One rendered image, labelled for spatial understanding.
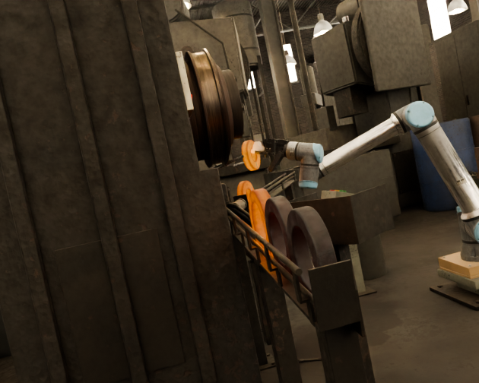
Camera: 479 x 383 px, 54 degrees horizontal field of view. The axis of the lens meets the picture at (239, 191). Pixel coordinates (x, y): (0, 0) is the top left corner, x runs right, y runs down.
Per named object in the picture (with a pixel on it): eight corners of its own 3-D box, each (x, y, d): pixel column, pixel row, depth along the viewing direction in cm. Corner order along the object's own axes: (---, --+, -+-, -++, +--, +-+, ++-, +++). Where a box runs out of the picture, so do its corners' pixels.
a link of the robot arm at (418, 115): (505, 230, 223) (422, 95, 222) (520, 238, 206) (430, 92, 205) (474, 246, 226) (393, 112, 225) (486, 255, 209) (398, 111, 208)
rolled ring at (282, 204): (272, 189, 112) (259, 192, 112) (297, 202, 95) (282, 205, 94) (285, 262, 116) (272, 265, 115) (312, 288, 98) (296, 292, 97)
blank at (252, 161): (238, 143, 232) (244, 141, 231) (250, 139, 246) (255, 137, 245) (245, 173, 234) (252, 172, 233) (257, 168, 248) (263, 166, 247)
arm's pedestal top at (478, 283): (492, 262, 253) (491, 254, 253) (537, 274, 222) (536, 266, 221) (438, 276, 249) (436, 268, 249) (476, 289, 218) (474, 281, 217)
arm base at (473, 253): (490, 248, 244) (486, 229, 244) (511, 256, 226) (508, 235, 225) (454, 255, 244) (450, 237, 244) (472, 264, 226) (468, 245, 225)
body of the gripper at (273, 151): (268, 137, 238) (291, 140, 233) (268, 155, 240) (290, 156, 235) (263, 138, 231) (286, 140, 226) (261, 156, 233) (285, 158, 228)
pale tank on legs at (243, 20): (254, 202, 1047) (213, 0, 1023) (247, 200, 1137) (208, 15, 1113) (293, 194, 1061) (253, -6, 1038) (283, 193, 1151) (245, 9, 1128)
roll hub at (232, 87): (236, 136, 180) (220, 63, 178) (226, 142, 207) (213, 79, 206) (250, 134, 181) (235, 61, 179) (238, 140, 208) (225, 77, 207)
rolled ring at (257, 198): (278, 203, 111) (265, 206, 111) (285, 270, 118) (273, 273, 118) (256, 178, 128) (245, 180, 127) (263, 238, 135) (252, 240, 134)
